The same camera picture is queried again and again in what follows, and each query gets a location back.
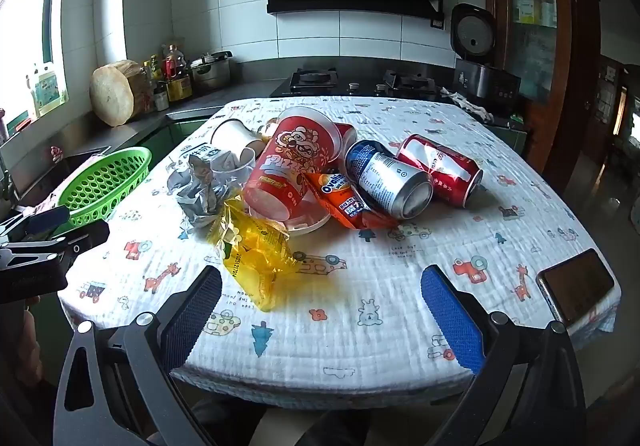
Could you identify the green seasoning bottle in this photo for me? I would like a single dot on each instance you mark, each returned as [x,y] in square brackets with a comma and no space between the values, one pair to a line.
[156,68]

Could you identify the white paper cup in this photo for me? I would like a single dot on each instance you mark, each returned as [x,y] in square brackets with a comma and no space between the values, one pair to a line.
[232,136]

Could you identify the large detergent bottle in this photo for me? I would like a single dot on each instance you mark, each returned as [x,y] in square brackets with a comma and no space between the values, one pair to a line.
[47,91]

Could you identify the orange snack packet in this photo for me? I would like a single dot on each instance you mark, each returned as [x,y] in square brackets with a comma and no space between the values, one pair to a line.
[345,203]

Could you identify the green plastic basket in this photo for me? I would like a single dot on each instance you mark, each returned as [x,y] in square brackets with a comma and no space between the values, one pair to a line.
[100,186]

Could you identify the window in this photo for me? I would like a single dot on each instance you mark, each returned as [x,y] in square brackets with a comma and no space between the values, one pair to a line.
[25,1]

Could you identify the smartphone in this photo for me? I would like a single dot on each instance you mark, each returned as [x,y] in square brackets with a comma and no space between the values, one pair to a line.
[575,283]

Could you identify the small red figurine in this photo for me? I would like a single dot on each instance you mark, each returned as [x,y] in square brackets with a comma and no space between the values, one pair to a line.
[57,155]

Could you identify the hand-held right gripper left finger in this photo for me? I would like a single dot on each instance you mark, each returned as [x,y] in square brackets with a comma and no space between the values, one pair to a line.
[192,321]

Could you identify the large dark oil bottle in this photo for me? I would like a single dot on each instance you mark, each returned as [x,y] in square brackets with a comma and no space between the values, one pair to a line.
[177,76]

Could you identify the yellow plastic bag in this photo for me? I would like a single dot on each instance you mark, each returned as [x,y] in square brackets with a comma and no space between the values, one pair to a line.
[255,256]

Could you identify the steel sink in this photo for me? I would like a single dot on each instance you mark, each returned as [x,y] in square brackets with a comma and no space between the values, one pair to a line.
[45,171]

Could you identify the wooden glass-door cabinet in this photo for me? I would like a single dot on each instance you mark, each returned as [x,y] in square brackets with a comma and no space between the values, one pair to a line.
[535,36]

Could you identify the black gas cooktop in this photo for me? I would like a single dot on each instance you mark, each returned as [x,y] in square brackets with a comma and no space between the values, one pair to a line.
[360,83]

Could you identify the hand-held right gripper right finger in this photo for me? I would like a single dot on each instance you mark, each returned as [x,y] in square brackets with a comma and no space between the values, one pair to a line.
[450,326]

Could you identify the small white drink carton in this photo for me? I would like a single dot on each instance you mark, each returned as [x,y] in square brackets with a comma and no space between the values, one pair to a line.
[210,157]

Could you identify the white printed tablecloth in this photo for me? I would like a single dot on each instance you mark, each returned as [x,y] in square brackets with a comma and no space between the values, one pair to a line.
[375,286]

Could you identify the black rice cooker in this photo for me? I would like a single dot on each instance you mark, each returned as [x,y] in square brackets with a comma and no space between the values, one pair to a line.
[482,76]

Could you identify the red instant noodle cup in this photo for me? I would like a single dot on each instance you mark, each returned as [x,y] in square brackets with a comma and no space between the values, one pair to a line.
[285,166]

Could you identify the round wooden chopping block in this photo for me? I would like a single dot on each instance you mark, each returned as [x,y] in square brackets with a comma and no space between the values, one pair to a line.
[112,93]

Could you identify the small white-labelled jar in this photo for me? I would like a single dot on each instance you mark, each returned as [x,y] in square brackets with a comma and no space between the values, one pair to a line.
[161,98]

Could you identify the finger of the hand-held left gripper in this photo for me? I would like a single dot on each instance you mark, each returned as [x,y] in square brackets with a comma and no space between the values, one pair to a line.
[47,221]
[87,235]

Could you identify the crumpled silver wrapper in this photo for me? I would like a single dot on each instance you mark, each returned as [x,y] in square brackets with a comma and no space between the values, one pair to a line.
[200,198]

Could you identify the white crumpled cloth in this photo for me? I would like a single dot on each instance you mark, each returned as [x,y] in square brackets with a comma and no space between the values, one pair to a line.
[470,106]

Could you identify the red drink can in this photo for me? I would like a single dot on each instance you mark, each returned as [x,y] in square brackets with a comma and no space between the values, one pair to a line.
[440,168]

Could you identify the blue drink can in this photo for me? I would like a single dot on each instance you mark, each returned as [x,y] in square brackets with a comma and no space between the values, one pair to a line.
[385,176]

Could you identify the green kitchen base cabinet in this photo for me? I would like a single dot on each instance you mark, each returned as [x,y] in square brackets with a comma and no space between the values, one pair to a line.
[160,141]

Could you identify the steel cooking pot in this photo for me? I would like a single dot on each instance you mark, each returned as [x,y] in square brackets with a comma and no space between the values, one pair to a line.
[212,71]

